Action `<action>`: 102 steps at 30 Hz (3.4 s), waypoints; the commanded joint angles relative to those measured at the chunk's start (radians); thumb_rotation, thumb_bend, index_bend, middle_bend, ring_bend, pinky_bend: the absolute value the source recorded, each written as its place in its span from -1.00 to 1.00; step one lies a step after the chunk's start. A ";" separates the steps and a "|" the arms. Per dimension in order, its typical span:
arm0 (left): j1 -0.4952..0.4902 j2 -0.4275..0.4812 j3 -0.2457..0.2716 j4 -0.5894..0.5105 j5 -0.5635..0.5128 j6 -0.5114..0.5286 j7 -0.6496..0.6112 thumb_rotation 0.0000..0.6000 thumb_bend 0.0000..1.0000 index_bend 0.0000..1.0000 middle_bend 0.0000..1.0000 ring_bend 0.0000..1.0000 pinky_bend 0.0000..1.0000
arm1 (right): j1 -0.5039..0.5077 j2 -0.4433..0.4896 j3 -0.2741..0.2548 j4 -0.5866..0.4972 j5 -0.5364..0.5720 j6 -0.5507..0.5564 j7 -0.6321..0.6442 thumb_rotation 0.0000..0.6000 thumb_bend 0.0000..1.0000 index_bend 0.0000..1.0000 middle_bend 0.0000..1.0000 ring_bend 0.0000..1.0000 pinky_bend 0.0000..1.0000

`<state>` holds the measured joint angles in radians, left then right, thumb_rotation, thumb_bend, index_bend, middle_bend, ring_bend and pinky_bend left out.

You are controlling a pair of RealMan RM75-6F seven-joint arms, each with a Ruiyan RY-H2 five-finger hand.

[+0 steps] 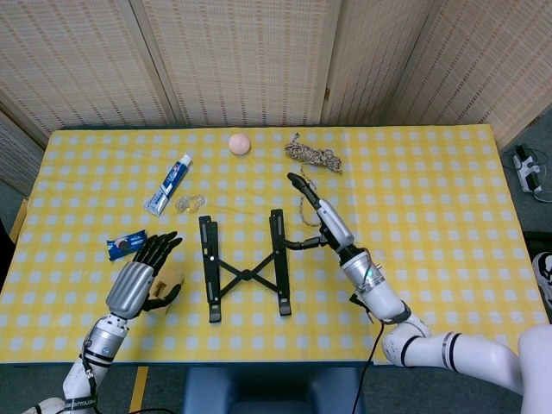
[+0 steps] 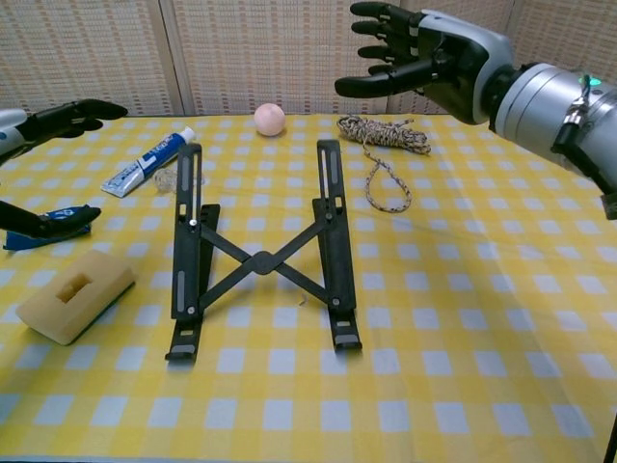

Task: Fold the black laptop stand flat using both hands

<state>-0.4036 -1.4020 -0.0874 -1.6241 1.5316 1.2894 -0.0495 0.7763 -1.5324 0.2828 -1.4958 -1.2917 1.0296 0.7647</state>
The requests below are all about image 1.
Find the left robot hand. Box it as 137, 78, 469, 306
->
105, 230, 185, 321

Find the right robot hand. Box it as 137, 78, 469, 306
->
284, 172, 355, 254

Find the black folding laptop stand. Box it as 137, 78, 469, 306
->
198, 208, 294, 323

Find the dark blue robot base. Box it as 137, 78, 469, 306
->
183, 366, 366, 414

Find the power strip with cables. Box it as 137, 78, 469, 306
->
511, 144, 549, 202

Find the blue cookie packet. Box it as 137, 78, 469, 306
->
106, 231, 150, 262

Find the yellow sponge with cutout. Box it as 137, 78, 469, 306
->
144, 265, 185, 316

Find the yellow checked tablecloth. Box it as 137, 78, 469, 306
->
0, 124, 551, 367

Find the yellow floor tape strip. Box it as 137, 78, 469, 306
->
129, 366, 150, 414

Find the clear plastic piece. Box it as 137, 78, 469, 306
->
174, 193, 207, 215

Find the blue white toothpaste tube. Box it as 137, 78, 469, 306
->
143, 154, 194, 218

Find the pink ball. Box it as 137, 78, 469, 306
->
229, 133, 252, 155

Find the bamboo folding screen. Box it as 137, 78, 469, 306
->
0, 0, 552, 186

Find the white black sneaker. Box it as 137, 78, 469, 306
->
530, 252, 552, 311

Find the braided rope bundle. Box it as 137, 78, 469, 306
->
283, 132, 344, 228

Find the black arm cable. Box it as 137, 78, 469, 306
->
351, 318, 385, 414

